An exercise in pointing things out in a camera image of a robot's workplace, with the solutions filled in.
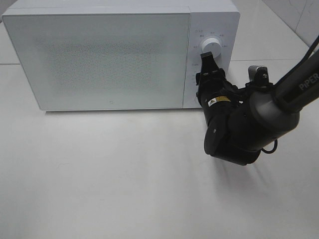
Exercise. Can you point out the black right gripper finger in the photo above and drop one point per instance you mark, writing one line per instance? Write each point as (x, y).
(208, 63)

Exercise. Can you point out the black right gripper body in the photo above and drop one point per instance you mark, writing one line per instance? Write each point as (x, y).
(215, 94)

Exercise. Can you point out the white microwave door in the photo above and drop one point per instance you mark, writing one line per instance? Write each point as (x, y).
(102, 62)

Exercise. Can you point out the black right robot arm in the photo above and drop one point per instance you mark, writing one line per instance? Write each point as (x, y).
(241, 122)

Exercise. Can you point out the upper white dial knob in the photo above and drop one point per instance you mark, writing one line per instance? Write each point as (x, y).
(213, 45)

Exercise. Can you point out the white microwave oven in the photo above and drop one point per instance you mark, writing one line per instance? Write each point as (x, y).
(208, 18)

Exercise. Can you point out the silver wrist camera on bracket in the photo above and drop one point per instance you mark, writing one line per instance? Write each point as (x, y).
(258, 75)

